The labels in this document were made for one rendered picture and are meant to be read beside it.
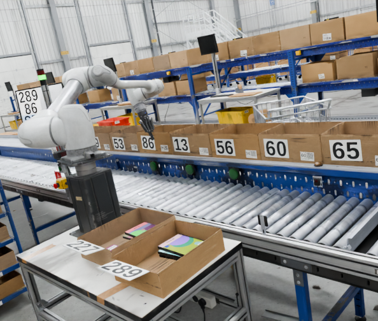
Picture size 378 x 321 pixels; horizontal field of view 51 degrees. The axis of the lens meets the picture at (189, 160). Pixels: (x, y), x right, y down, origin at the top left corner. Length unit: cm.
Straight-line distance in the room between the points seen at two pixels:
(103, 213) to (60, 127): 49
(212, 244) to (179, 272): 21
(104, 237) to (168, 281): 62
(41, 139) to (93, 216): 47
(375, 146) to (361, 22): 491
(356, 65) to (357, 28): 58
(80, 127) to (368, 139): 140
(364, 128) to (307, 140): 34
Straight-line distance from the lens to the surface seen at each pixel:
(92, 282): 174
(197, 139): 271
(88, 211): 209
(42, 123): 211
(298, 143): 225
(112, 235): 205
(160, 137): 299
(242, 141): 246
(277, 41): 755
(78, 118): 202
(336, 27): 703
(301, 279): 181
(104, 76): 255
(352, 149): 213
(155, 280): 148
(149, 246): 178
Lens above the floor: 155
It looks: 14 degrees down
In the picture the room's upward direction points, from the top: 11 degrees counter-clockwise
